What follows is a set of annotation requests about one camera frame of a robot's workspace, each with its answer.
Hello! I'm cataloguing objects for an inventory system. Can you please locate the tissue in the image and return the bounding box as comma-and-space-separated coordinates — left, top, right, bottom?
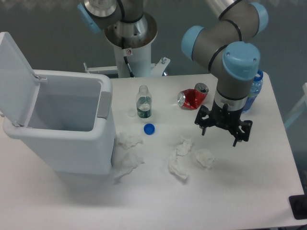
112, 150, 145, 184

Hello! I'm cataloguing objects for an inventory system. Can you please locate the clear green-label plastic bottle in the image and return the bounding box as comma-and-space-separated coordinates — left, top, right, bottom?
136, 85, 152, 119

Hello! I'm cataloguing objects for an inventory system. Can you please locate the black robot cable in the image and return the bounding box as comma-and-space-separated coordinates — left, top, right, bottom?
121, 37, 135, 78

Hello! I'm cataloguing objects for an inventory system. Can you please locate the white metal base bracket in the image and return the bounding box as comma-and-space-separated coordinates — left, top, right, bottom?
83, 57, 171, 78

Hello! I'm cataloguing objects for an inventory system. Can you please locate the white trash bin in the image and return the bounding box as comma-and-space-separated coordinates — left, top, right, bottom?
3, 70, 116, 175

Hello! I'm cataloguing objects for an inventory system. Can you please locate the crumpled paper ball right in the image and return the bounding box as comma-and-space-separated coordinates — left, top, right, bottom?
194, 149, 215, 169

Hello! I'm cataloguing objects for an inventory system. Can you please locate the blue bottle cap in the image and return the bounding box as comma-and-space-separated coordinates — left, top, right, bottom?
143, 123, 155, 135

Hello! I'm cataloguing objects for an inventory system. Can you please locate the white trash bin lid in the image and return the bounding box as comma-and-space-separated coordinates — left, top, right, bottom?
0, 32, 47, 127

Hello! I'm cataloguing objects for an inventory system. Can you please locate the crumpled paper ball centre top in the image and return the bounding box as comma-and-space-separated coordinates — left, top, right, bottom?
176, 136, 193, 156

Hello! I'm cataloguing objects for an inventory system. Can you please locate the white frame at right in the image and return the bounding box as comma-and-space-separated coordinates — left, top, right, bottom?
283, 82, 307, 130

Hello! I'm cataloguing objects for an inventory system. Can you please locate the crumpled paper ball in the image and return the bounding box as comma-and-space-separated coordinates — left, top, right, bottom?
194, 149, 215, 169
176, 136, 193, 156

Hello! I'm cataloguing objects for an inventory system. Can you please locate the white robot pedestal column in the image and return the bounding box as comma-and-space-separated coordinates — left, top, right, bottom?
113, 44, 151, 74

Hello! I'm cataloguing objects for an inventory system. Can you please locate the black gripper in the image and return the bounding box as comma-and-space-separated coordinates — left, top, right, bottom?
194, 98, 253, 147

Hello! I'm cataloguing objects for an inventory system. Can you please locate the crumpled paper near bin top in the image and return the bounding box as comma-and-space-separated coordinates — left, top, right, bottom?
117, 132, 143, 150

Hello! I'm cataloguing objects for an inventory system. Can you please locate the crushed red soda can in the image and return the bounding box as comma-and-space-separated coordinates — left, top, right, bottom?
177, 82, 209, 110

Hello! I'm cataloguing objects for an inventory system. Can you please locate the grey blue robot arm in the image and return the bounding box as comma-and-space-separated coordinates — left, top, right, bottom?
77, 0, 268, 142

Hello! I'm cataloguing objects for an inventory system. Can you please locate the black device at edge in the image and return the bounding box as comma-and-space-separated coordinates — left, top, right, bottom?
289, 195, 307, 220

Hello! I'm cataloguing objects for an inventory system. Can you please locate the blue plastic drink bottle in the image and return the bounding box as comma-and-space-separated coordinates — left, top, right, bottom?
243, 69, 263, 113

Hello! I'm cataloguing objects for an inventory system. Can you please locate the clear small bottle cap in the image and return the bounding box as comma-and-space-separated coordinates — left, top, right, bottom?
127, 109, 136, 117

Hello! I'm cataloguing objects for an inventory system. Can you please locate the crumpled paper centre bottom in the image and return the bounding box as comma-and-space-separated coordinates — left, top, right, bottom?
168, 151, 188, 180

